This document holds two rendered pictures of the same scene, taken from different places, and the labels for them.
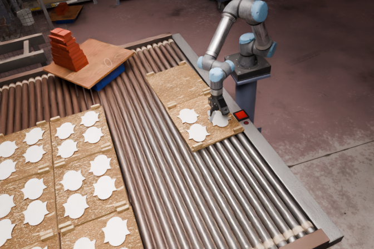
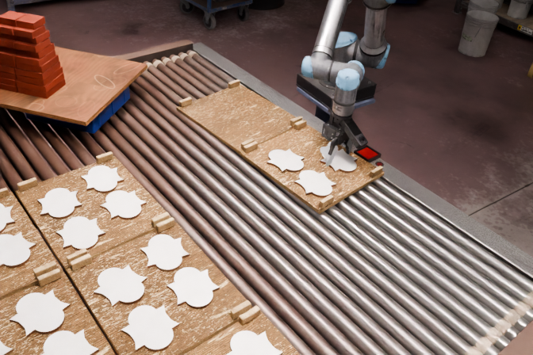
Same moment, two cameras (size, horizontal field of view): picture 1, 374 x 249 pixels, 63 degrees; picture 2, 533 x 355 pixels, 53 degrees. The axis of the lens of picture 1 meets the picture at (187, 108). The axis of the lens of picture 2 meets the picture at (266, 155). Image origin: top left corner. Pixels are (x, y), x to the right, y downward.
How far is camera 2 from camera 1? 76 cm
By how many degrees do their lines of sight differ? 20
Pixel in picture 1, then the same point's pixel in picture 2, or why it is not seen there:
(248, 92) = not seen: hidden behind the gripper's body
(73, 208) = (147, 332)
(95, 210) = (193, 328)
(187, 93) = (265, 127)
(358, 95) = (452, 143)
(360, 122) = (469, 179)
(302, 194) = (511, 251)
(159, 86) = (210, 120)
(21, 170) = not seen: outside the picture
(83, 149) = (115, 230)
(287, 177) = (478, 231)
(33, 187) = (37, 310)
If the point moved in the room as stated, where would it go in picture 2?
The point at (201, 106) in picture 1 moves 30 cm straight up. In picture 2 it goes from (298, 145) to (308, 75)
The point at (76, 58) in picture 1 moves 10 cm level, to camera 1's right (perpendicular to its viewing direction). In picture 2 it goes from (48, 71) to (77, 68)
